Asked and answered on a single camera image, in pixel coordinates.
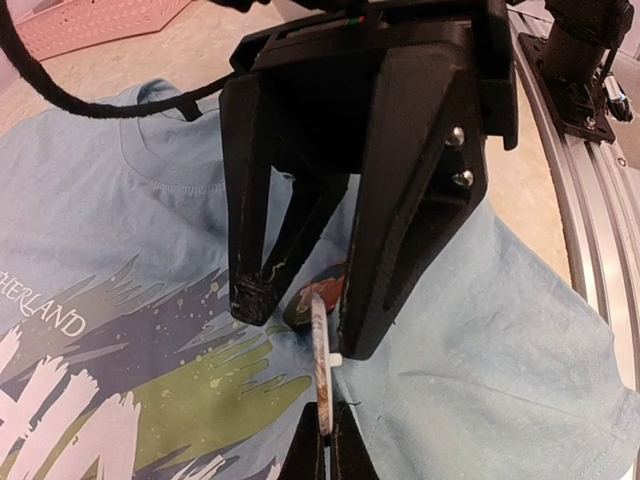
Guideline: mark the silver round brooch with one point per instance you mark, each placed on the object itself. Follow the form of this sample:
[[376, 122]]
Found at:
[[324, 362]]

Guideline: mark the pink plastic basket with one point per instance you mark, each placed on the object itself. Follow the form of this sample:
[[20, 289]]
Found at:
[[74, 25]]

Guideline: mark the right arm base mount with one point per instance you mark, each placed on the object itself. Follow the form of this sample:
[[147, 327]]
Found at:
[[573, 66]]

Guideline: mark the light blue printed t-shirt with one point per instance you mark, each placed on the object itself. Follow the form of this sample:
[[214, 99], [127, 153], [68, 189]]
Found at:
[[119, 359]]

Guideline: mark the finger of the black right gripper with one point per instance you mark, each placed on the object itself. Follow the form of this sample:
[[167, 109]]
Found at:
[[259, 138]]

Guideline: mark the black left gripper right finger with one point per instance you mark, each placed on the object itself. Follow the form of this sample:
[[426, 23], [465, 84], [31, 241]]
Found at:
[[349, 458]]

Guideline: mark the orange round brooch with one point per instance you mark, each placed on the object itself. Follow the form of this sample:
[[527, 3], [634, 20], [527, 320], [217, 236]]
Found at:
[[328, 285]]

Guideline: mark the aluminium front rail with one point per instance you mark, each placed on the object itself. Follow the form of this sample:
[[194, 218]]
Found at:
[[598, 197]]

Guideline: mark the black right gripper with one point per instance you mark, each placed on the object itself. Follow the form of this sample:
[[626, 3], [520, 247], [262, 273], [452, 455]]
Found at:
[[423, 167]]

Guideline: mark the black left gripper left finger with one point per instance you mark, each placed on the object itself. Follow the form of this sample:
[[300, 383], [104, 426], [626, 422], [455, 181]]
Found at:
[[305, 459]]

